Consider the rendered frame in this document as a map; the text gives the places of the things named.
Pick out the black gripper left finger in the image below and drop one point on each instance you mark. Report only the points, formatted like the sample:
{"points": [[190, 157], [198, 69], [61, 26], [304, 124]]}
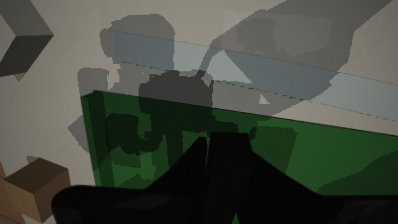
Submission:
{"points": [[174, 198]]}

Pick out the brown cube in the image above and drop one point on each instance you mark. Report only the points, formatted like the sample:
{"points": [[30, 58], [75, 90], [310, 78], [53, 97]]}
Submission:
{"points": [[32, 188]]}

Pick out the red and grey golf putter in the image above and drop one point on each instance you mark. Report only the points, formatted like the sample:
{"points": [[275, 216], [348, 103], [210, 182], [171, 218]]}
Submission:
{"points": [[230, 162]]}

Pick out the green putting mat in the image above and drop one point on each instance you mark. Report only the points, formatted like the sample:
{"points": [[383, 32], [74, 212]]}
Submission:
{"points": [[148, 136]]}

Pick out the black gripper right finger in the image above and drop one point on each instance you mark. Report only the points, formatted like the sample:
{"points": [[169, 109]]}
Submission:
{"points": [[272, 197]]}

